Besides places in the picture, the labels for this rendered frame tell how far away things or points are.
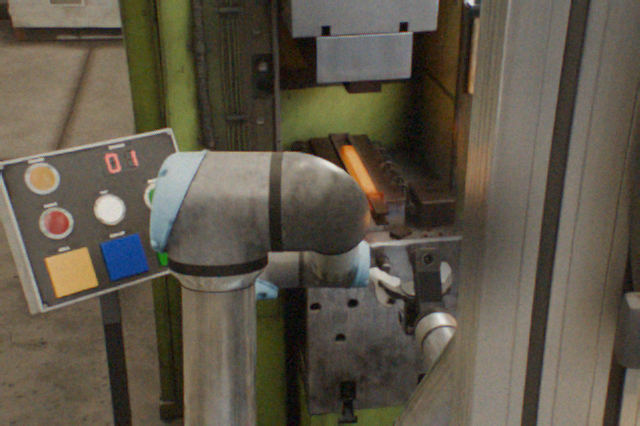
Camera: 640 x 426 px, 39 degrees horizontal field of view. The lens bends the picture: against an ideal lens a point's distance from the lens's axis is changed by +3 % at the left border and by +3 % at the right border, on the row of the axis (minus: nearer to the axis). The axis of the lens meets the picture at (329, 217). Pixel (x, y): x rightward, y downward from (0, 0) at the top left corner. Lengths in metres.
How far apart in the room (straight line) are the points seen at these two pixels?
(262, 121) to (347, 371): 0.62
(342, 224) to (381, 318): 1.07
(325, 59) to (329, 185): 0.88
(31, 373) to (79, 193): 1.61
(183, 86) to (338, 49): 0.36
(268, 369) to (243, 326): 1.30
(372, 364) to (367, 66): 0.71
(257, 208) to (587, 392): 0.51
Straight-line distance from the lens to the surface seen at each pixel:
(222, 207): 0.97
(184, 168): 0.99
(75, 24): 7.29
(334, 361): 2.10
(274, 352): 2.31
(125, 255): 1.75
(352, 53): 1.85
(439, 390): 1.29
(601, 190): 0.49
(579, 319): 0.53
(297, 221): 0.97
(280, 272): 1.37
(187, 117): 2.00
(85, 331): 3.46
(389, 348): 2.11
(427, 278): 1.56
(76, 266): 1.73
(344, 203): 1.00
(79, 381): 3.20
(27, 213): 1.73
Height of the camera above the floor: 1.82
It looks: 26 degrees down
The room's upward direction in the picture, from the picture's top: straight up
